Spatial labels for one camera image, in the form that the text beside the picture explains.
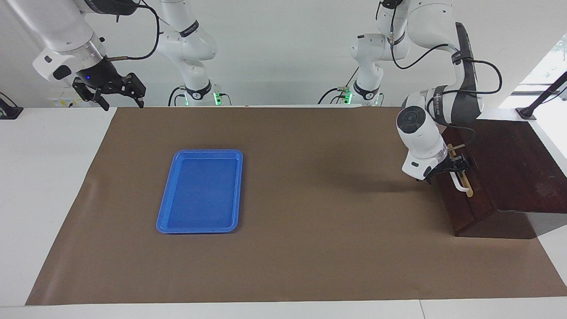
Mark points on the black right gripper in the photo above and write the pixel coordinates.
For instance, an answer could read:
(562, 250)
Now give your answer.
(101, 76)

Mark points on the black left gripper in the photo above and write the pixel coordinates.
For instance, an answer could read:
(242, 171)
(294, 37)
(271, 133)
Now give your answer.
(448, 166)

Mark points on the dark wooden drawer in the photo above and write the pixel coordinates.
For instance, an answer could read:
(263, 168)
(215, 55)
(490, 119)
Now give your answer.
(456, 208)

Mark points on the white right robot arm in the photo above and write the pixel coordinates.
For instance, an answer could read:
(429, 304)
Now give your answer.
(57, 26)

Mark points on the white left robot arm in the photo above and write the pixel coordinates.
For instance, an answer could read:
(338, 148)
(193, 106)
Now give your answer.
(421, 128)

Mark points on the dark wooden drawer cabinet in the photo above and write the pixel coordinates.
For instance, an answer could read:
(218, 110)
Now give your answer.
(514, 168)

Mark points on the black table clamp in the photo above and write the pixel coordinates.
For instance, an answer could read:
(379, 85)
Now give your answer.
(9, 111)

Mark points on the blue plastic tray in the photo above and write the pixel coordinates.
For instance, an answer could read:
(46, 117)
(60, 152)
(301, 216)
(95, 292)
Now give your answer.
(199, 195)

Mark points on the brown table mat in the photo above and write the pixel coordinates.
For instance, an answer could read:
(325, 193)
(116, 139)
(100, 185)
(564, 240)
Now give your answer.
(310, 221)

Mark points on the white wall outlet box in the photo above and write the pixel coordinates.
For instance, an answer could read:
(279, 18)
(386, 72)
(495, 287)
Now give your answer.
(62, 103)

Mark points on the black camera stand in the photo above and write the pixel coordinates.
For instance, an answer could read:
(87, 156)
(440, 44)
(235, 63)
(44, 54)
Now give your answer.
(526, 114)

